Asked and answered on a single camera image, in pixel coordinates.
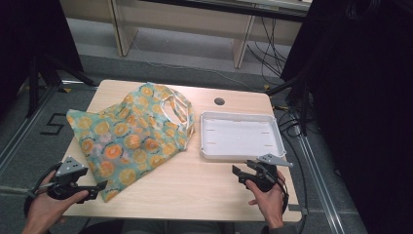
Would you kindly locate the person's left hand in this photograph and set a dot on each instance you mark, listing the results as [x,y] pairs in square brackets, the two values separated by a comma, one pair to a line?
[48,208]

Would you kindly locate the aluminium floor rail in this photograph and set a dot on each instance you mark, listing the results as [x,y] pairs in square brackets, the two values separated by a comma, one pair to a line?
[22,130]
[319,182]

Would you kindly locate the person's right hand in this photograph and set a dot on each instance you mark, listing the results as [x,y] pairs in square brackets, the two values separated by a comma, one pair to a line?
[269,201]

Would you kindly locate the black metal stand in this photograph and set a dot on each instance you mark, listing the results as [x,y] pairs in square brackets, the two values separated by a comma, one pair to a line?
[300,97]
[42,78]

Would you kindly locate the white plastic tray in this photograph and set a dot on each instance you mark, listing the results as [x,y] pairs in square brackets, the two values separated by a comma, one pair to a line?
[240,136]

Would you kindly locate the orange fruit print shopping bag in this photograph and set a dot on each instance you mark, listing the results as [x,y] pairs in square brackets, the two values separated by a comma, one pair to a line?
[130,143]

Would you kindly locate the light wooden desk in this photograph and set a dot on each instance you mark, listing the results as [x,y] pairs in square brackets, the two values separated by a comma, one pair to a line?
[181,19]

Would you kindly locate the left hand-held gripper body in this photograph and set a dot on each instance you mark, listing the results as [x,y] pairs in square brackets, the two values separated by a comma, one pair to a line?
[66,177]

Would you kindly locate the grey tape strip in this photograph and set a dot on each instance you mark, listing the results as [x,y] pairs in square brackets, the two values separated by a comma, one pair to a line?
[297,208]

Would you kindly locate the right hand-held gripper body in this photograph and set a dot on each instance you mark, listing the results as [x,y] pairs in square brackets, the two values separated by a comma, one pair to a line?
[266,172]

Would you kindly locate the black curtain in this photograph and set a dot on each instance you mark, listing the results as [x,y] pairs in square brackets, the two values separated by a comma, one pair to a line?
[363,97]
[32,39]

